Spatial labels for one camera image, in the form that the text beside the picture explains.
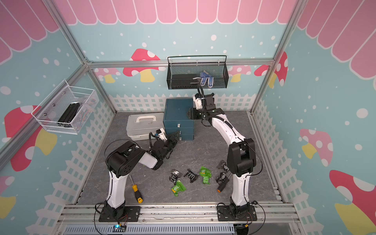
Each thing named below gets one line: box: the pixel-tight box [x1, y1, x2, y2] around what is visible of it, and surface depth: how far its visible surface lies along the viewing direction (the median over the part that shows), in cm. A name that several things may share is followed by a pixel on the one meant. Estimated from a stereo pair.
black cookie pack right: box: [215, 172, 228, 186], surface depth 86 cm
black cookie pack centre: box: [183, 168, 199, 184], surface depth 87 cm
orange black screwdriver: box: [216, 172, 233, 193], surface depth 83 cm
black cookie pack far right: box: [216, 159, 230, 172], surface depth 93 cm
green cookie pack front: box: [170, 179, 187, 197], surface depth 83 cm
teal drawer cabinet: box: [163, 97, 195, 141], surface depth 91 cm
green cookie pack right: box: [199, 165, 212, 185], surface depth 87 cm
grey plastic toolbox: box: [126, 112, 165, 141], surface depth 99 cm
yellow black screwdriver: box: [129, 174, 144, 204], surface depth 81 cm
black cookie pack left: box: [169, 169, 182, 185], surface depth 88 cm
